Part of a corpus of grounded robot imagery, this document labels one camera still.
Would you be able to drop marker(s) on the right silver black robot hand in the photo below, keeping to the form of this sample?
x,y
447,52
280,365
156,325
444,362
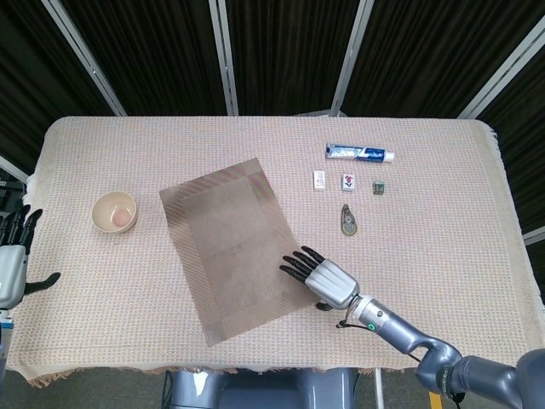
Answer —
x,y
332,283

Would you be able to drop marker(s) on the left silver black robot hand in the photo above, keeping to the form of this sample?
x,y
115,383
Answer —
x,y
10,268

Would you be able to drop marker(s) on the brown woven placemat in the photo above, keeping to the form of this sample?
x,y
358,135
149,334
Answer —
x,y
230,255

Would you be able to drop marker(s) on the beige plastic bowl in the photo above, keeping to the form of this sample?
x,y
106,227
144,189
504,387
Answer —
x,y
114,213

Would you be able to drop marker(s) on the olive correction tape dispenser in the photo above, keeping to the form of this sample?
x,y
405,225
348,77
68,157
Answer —
x,y
349,223

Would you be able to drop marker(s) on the black equipment pile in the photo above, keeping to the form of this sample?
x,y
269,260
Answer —
x,y
9,194

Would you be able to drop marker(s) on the white mahjong tile red flower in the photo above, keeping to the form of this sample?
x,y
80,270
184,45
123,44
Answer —
x,y
348,182

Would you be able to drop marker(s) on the grey robot torso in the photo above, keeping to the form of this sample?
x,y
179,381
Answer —
x,y
264,392

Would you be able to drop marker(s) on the blue white toothpaste tube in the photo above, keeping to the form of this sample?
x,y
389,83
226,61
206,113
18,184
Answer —
x,y
359,153

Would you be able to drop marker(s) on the dark pleated curtain panel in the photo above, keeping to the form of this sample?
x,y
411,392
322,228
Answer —
x,y
25,85
153,55
434,55
289,55
523,149

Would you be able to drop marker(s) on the pink beige woven tablecloth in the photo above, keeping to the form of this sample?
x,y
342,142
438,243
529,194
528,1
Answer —
x,y
170,140

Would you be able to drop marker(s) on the white partition post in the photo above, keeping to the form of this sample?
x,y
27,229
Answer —
x,y
351,59
15,167
85,59
502,72
225,59
535,235

